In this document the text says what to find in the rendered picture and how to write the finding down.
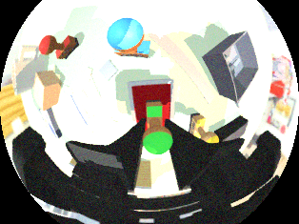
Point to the yellow hold stamp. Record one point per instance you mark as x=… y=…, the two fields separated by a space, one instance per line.
x=196 y=127

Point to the red rubber stamp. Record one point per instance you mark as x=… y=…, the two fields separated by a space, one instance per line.
x=49 y=43

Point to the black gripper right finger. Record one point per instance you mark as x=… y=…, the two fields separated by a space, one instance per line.
x=191 y=155

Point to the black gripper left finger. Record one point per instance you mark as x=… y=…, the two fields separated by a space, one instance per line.
x=121 y=156

